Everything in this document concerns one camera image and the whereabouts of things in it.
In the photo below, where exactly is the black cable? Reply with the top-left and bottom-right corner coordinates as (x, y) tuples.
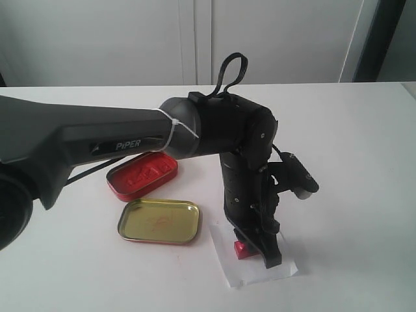
(207, 52), (250, 98)

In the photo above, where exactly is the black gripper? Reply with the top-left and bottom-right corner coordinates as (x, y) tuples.
(221, 162), (282, 269)

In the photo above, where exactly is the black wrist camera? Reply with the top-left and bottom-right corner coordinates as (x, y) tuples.
(268, 152), (319, 200)

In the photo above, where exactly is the red ink pad tin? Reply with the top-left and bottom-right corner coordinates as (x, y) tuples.
(106, 152), (178, 202)

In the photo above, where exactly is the white cabinet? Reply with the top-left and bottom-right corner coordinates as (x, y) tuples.
(1, 1), (377, 86)

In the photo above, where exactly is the white paper sheet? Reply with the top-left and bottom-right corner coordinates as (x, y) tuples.
(209, 224), (298, 288)

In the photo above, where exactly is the gold tin lid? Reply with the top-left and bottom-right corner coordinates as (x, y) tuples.
(117, 198), (200, 245)

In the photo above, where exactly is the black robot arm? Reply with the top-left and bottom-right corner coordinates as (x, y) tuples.
(1, 92), (281, 268)

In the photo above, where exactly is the dark door frame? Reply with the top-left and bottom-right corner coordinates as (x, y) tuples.
(352, 0), (406, 83)

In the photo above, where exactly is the red stamp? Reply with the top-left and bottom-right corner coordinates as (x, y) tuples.
(234, 240), (259, 260)

